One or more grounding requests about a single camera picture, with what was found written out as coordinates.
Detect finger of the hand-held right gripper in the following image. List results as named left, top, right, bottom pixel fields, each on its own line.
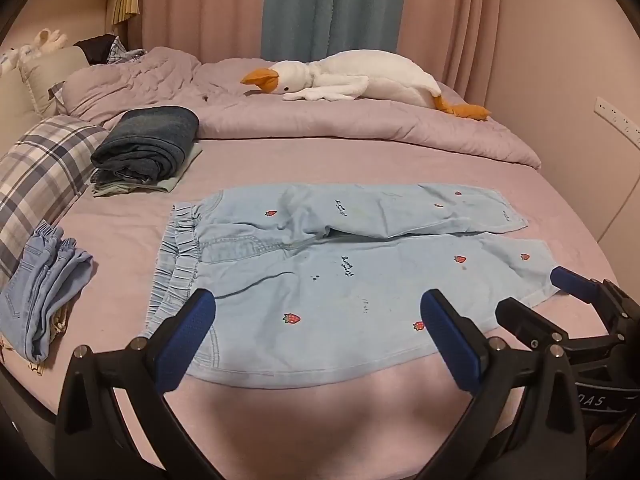
left=495, top=297, right=610, bottom=349
left=550, top=266, right=640, bottom=321

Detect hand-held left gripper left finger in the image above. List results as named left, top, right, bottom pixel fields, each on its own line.
left=54, top=288, right=223, bottom=480

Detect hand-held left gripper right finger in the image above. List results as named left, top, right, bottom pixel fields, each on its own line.
left=420, top=288, right=586, bottom=480

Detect light blue strawberry pants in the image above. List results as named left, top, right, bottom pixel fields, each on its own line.
left=144, top=183, right=560, bottom=391

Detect pink bed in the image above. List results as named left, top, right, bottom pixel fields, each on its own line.
left=0, top=135, right=621, bottom=480

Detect folded pale green garment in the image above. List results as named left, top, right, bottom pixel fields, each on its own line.
left=91, top=142, right=203, bottom=197

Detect crumpled blue jeans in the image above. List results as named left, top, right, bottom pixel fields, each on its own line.
left=0, top=220, right=95, bottom=363

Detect folded dark denim jeans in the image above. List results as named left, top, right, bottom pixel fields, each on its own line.
left=91, top=106, right=201, bottom=184

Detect plaid pillow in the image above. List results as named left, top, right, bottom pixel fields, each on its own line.
left=0, top=115, right=110, bottom=286

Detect pink quilt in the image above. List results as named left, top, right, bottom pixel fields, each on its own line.
left=54, top=46, right=543, bottom=170

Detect white goose plush toy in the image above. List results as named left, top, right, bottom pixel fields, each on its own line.
left=240, top=50, right=492, bottom=122

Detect plaid shirt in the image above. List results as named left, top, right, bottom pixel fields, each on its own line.
left=106, top=36, right=147, bottom=64

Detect pink curtain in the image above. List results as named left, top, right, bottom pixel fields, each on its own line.
left=140, top=0, right=267, bottom=63
left=395, top=0, right=507, bottom=107

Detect beige pillow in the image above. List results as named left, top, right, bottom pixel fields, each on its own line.
left=20, top=46, right=91, bottom=118

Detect dark garment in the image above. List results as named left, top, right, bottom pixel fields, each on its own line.
left=74, top=34, right=119, bottom=66

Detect white and blue plush toy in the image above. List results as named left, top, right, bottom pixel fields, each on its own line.
left=0, top=47, right=32, bottom=80

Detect small white plush toy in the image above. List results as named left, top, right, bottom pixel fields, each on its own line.
left=34, top=29, right=68, bottom=54

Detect blue curtain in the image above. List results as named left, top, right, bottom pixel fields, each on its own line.
left=260, top=0, right=407, bottom=63

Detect white wall socket strip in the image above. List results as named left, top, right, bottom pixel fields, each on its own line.
left=595, top=96, right=640, bottom=150

